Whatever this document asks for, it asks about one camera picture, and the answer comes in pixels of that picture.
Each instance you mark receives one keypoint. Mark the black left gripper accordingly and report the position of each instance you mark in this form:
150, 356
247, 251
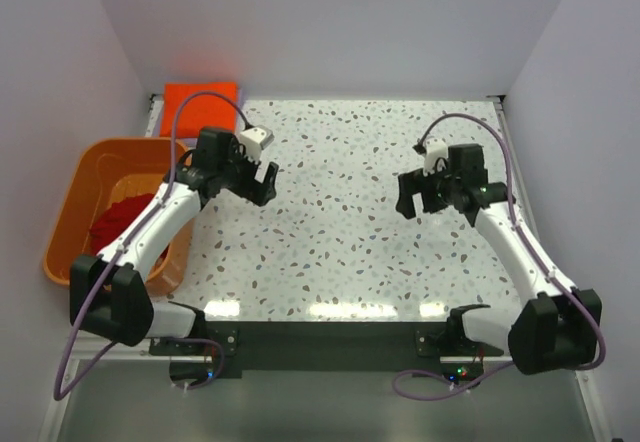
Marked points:
258, 188

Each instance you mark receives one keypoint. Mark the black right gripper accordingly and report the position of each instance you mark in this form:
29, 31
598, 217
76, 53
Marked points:
419, 194

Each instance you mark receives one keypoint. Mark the orange t-shirt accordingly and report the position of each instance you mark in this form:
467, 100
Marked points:
202, 111

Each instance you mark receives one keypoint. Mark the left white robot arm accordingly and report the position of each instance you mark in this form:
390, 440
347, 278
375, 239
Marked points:
108, 296

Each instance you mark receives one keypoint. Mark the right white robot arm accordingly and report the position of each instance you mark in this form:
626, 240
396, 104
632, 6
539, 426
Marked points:
557, 324

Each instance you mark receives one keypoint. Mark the folded lavender t-shirt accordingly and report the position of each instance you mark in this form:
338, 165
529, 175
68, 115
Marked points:
240, 100

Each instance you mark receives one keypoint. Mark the red t-shirt in basket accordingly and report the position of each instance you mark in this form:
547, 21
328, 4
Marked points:
114, 220

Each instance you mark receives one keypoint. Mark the orange plastic basket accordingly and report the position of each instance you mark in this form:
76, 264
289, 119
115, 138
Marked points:
108, 171

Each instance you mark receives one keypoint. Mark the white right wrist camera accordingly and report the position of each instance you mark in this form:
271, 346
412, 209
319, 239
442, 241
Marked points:
435, 157

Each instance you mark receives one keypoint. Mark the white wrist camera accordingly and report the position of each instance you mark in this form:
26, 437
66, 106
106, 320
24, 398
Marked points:
435, 157
255, 140

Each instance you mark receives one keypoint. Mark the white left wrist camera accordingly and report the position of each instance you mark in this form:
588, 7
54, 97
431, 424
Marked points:
255, 140

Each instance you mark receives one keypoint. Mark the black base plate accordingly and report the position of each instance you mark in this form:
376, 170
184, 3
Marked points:
316, 347

